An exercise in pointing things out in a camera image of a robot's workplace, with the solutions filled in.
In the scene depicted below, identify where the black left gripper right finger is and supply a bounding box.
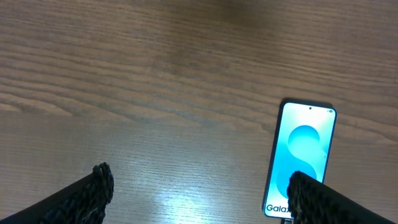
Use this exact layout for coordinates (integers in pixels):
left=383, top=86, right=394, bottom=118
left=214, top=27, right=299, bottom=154
left=287, top=171, right=394, bottom=224

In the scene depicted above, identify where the Samsung Galaxy smartphone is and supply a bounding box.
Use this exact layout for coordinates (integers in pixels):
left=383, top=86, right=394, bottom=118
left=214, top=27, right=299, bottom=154
left=262, top=98, right=337, bottom=220

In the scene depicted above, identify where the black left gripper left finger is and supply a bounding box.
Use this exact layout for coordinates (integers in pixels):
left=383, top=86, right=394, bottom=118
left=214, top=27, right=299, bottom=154
left=1, top=162, right=114, bottom=224

